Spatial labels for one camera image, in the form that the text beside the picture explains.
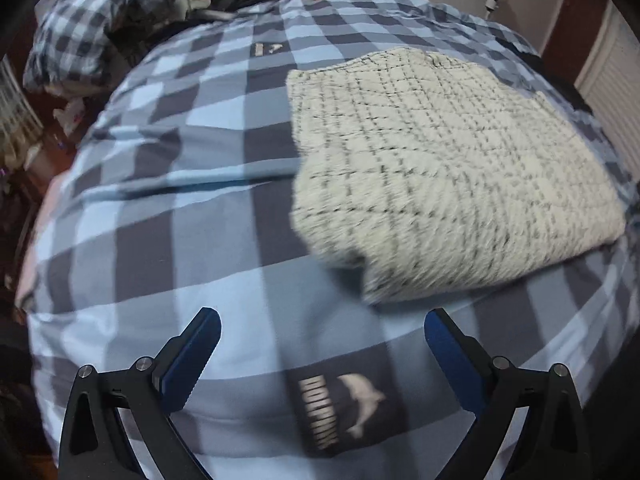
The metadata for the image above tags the cream plaid tweed shirt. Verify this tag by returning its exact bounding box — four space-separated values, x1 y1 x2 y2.
286 48 626 304

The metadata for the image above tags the blue checkered bed sheet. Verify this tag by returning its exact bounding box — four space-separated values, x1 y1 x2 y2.
28 0 639 479

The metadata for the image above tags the black garment on bed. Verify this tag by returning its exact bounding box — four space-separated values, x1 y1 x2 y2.
516 52 592 115

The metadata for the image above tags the white louvered wardrobe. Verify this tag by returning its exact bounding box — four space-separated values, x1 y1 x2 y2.
575 1 640 180

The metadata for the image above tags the bundled blue checkered quilt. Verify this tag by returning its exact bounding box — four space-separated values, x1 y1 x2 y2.
23 0 176 96

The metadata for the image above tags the brown door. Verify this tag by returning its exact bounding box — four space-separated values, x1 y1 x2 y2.
542 0 608 82

